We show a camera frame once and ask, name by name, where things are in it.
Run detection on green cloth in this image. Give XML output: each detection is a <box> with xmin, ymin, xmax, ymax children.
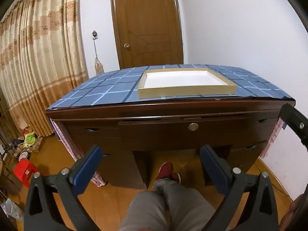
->
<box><xmin>24</xmin><ymin>132</ymin><xmax>37</xmax><ymax>145</ymax></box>

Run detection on person's right hand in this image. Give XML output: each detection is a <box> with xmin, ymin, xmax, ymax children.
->
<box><xmin>280</xmin><ymin>194</ymin><xmax>303</xmax><ymax>231</ymax></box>

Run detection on beige patterned curtain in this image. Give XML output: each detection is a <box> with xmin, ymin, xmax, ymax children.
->
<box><xmin>0</xmin><ymin>0</ymin><xmax>89</xmax><ymax>137</ymax></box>

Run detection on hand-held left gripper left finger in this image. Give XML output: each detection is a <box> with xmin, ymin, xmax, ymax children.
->
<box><xmin>24</xmin><ymin>145</ymin><xmax>103</xmax><ymax>231</ymax></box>

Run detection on red plastic stool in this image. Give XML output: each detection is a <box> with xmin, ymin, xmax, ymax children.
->
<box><xmin>14</xmin><ymin>159</ymin><xmax>38</xmax><ymax>182</ymax></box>

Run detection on dark wooden desk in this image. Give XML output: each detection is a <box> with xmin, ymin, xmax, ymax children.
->
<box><xmin>46</xmin><ymin>64</ymin><xmax>296</xmax><ymax>190</ymax></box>

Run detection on pink patterned cloth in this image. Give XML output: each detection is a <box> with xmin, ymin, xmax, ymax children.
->
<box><xmin>49</xmin><ymin>119</ymin><xmax>107</xmax><ymax>187</ymax></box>
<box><xmin>260</xmin><ymin>119</ymin><xmax>286</xmax><ymax>159</ymax></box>

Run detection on silver patterned bag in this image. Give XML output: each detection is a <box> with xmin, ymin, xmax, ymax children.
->
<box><xmin>1</xmin><ymin>198</ymin><xmax>25</xmax><ymax>222</ymax></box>

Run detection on person's grey trousers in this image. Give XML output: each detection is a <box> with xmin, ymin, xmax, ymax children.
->
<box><xmin>118</xmin><ymin>178</ymin><xmax>217</xmax><ymax>231</ymax></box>

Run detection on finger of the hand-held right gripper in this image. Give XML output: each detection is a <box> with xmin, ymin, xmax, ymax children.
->
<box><xmin>279</xmin><ymin>103</ymin><xmax>308</xmax><ymax>150</ymax></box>

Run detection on desk side drawer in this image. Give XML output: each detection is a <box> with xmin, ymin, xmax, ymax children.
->
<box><xmin>250</xmin><ymin>117</ymin><xmax>281</xmax><ymax>147</ymax></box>
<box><xmin>230</xmin><ymin>140</ymin><xmax>268</xmax><ymax>165</ymax></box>

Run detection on blue plaid tablecloth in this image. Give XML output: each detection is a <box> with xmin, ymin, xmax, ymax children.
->
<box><xmin>47</xmin><ymin>64</ymin><xmax>295</xmax><ymax>107</ymax></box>

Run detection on curtain tieback tassel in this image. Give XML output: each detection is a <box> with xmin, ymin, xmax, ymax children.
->
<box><xmin>92</xmin><ymin>29</ymin><xmax>105</xmax><ymax>75</ymax></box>

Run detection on shallow cardboard tray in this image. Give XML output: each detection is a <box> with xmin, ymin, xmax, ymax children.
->
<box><xmin>138</xmin><ymin>68</ymin><xmax>237</xmax><ymax>100</ymax></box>

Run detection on brown wooden door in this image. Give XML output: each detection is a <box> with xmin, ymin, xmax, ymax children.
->
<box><xmin>109</xmin><ymin>0</ymin><xmax>184</xmax><ymax>70</ymax></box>

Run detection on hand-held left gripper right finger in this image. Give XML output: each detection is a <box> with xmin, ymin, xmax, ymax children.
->
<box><xmin>199</xmin><ymin>145</ymin><xmax>280</xmax><ymax>231</ymax></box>

